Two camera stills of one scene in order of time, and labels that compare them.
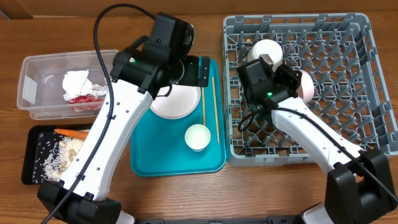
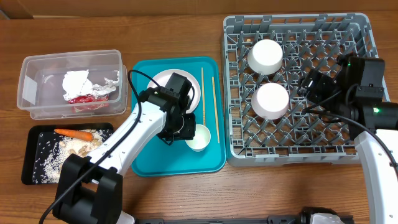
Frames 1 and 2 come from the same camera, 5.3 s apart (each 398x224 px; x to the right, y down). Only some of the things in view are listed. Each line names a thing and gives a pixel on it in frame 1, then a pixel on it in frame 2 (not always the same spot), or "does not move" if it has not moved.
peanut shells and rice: x=53 y=156 does not move
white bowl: x=268 y=46 does not move
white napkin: x=75 y=83 does not move
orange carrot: x=80 y=134 does not move
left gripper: x=191 y=78 to x=188 y=133
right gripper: x=293 y=79 to x=321 y=85
